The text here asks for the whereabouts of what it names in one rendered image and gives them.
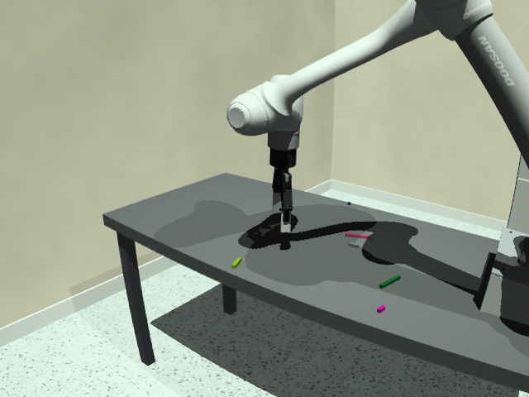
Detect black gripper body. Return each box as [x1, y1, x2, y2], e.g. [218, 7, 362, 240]
[269, 149, 297, 184]

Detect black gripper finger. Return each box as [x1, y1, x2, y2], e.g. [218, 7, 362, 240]
[272, 167, 282, 213]
[276, 173, 293, 232]

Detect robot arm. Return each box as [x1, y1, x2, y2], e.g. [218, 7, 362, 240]
[226, 0, 529, 169]

